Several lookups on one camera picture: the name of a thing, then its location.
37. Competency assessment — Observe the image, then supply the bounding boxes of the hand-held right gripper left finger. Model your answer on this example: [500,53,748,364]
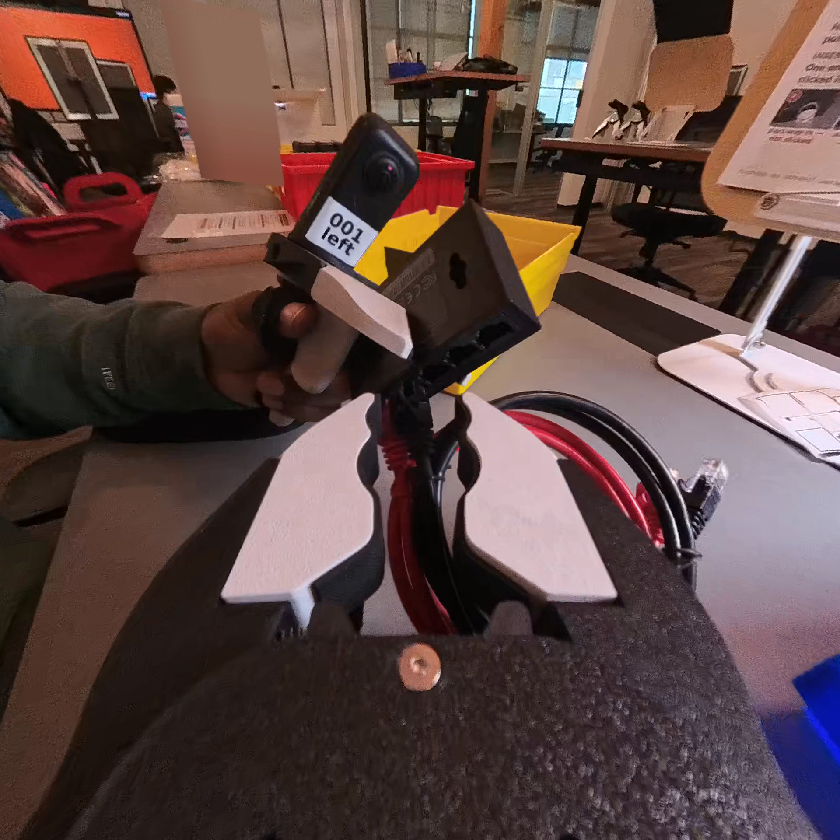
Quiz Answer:
[221,392,386,626]

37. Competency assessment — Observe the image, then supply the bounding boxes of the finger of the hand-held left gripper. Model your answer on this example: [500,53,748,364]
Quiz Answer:
[310,266,416,360]

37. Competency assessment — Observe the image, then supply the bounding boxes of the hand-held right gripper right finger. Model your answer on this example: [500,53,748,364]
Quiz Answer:
[453,391,618,605]

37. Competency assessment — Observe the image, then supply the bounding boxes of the red ethernet cable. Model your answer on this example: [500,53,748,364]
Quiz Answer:
[381,400,668,635]

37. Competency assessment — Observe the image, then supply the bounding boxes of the black network switch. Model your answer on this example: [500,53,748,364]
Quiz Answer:
[374,200,543,396]

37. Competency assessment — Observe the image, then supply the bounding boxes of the black ethernet cable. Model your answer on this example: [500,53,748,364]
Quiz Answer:
[392,376,731,635]

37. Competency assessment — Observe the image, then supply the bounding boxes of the yellow plastic bin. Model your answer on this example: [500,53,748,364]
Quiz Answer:
[357,206,583,396]

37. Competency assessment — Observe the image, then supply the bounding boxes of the blue plastic bin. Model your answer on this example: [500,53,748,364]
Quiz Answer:
[763,653,840,840]

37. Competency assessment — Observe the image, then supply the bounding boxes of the person's left hand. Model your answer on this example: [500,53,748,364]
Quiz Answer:
[200,289,358,426]

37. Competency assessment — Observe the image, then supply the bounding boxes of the red ribbed plastic bin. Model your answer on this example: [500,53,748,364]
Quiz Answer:
[282,151,476,228]

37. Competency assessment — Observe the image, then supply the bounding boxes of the wooden office desk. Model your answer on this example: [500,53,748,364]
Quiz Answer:
[386,71,531,201]
[539,136,714,228]

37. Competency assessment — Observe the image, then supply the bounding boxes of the barcode paper sheet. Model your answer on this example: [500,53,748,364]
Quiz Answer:
[161,210,298,242]

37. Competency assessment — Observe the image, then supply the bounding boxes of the black office chair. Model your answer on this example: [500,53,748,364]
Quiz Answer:
[612,196,728,278]

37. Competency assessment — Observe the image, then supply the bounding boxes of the tan and black chair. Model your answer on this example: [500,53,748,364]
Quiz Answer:
[646,0,736,112]

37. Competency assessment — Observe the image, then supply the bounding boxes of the orange screen monitor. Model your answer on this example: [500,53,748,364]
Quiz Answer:
[0,3,156,123]

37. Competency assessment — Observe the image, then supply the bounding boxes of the red handled basket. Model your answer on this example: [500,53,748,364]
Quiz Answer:
[0,172,160,294]

